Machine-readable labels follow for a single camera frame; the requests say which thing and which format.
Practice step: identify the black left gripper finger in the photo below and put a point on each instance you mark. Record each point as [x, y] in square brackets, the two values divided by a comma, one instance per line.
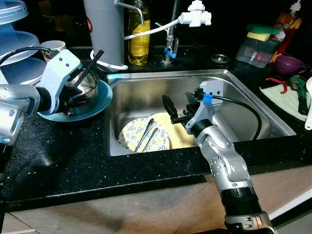
[83, 99]
[92, 64]

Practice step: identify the stainless steel bowl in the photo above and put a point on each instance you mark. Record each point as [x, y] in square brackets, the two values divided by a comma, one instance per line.
[90, 87]

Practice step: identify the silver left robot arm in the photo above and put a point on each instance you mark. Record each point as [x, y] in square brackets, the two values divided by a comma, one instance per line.
[14, 105]

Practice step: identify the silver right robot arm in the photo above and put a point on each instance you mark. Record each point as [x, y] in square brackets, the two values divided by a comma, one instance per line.
[226, 161]

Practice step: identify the teal plate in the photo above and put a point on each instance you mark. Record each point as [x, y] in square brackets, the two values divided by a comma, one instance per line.
[102, 100]

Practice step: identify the yellow plate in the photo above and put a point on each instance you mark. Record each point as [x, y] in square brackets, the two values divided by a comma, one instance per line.
[178, 136]

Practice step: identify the grey cylindrical water filter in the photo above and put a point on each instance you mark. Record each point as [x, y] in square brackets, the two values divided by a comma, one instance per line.
[105, 34]

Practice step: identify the metal cutlery piece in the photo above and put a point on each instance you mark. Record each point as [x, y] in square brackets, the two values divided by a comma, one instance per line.
[152, 137]
[145, 134]

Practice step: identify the white cup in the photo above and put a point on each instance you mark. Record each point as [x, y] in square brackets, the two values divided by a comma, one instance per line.
[52, 47]

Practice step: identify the stainless steel sink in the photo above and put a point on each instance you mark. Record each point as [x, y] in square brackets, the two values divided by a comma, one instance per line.
[234, 92]

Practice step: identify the blue faucet clip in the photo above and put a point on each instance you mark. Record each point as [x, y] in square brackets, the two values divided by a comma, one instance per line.
[170, 52]

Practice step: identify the white floral plate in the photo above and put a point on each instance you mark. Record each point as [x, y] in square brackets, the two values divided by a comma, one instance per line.
[129, 136]

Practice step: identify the yellow liquid bottle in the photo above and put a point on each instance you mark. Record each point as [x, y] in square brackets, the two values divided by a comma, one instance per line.
[139, 44]

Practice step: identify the white ladle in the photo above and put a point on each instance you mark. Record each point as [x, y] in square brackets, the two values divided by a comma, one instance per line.
[308, 107]

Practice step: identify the metal faucet pipe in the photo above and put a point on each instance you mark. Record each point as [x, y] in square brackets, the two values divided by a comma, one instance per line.
[170, 36]

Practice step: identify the clear sponge holder box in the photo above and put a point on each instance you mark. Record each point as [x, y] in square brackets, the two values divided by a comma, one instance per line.
[256, 53]

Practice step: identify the light green cloth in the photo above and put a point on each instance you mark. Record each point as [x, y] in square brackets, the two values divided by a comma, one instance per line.
[282, 102]

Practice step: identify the purple cup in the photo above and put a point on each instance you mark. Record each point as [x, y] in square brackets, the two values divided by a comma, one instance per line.
[287, 66]

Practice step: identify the green yellow sponge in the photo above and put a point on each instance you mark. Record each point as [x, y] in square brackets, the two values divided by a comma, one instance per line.
[261, 33]

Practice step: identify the clear plastic lid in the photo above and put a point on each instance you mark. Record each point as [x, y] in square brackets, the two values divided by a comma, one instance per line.
[10, 9]

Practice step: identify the red orange bottle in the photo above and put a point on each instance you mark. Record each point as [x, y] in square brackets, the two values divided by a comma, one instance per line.
[287, 22]

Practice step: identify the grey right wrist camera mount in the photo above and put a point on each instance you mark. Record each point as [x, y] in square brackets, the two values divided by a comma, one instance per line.
[209, 109]

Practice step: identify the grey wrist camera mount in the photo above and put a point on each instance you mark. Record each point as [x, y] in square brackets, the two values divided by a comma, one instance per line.
[61, 66]
[209, 109]

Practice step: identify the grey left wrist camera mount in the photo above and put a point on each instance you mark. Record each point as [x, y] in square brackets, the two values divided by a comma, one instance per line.
[61, 66]

